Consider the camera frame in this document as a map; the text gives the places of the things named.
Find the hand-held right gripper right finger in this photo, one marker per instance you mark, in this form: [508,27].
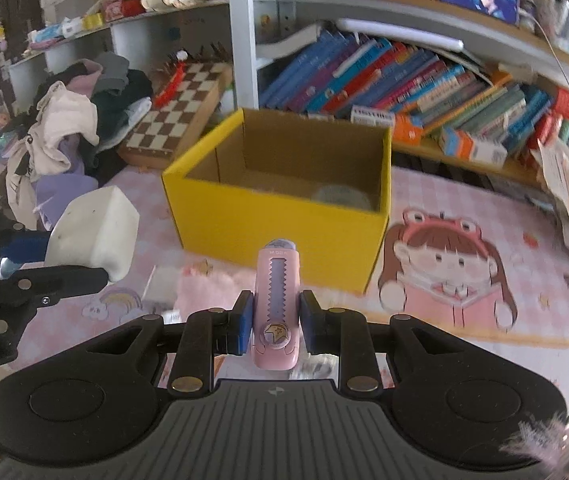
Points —
[308,324]

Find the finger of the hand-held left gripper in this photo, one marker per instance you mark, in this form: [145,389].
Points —
[59,280]
[24,246]

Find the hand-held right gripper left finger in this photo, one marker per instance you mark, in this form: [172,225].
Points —
[244,322]

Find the pink retractable eraser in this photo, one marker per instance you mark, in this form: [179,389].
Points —
[278,305]

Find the pink plush toy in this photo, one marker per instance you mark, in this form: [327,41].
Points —
[209,287]

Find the white foam sponge block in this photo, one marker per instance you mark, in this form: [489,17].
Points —
[95,230]

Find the yellow cardboard box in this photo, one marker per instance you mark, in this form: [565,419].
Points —
[274,232]

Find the pink checked desktop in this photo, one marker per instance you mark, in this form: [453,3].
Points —
[464,195]

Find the small white packet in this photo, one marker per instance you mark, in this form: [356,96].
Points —
[162,285]

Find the pile of clothes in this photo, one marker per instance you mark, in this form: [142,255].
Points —
[64,130]

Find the beige tape roll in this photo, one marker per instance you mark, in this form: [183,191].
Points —
[342,197]

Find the wooden chessboard box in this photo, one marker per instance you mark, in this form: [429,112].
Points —
[174,115]

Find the white barcoded box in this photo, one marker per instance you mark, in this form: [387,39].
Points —
[373,116]

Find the red tassel ornament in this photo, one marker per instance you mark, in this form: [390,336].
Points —
[170,82]

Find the orange white small carton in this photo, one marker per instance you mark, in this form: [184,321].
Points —
[471,147]

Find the row of colourful books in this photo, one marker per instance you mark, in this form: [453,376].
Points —
[414,85]

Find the red round toy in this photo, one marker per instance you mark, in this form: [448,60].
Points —
[133,6]

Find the grey wooden shelf unit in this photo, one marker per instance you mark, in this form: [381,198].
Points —
[242,35]

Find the white lamp bar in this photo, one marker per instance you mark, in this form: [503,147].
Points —
[399,34]

